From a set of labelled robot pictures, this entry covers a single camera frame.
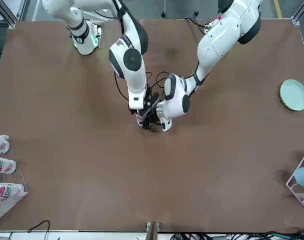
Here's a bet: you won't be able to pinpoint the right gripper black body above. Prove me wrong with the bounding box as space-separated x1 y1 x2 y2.
137 92 161 119

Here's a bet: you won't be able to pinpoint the pale green plate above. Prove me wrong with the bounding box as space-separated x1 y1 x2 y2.
279 79 304 112

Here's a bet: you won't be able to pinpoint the clear acrylic shelf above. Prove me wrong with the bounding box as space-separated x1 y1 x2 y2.
0 136 29 226

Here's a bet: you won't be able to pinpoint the aluminium frame post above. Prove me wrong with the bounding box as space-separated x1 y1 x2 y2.
290 0 304 27
0 0 30 29

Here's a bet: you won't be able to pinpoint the white pink-capped shelf bottle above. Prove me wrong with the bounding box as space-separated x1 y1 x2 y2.
0 134 10 154
0 156 17 175
0 183 25 202

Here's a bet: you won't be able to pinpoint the thin black cable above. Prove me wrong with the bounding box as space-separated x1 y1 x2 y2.
26 219 51 238

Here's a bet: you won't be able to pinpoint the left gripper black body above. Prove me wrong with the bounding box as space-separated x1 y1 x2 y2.
148 106 160 125

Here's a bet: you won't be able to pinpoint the tangled black desk cables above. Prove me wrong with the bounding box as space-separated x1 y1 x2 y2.
170 226 304 240

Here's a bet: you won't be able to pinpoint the aluminium profile post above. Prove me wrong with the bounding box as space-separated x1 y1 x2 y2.
145 221 161 240

